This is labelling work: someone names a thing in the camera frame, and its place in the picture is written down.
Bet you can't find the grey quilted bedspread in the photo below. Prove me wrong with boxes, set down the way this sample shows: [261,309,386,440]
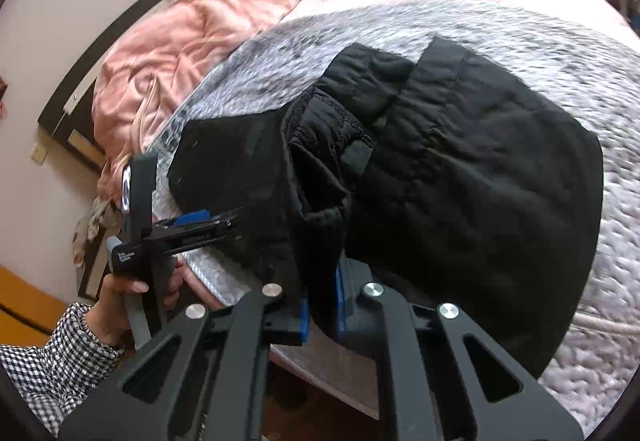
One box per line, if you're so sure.
[152,1,639,438]

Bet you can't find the checkered sleeve left forearm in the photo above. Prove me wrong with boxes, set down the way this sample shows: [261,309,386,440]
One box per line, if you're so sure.
[1,302,124,435]

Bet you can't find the person's left hand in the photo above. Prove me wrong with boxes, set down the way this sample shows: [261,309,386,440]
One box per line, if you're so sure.
[81,260,224,349]

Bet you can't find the pink blanket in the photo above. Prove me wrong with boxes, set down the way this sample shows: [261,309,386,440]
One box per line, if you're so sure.
[93,0,301,200]

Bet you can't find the dark wooden headboard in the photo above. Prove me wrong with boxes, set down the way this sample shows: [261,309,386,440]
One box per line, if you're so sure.
[38,0,175,173]

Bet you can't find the black pants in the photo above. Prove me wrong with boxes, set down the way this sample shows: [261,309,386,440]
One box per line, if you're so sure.
[168,38,603,376]

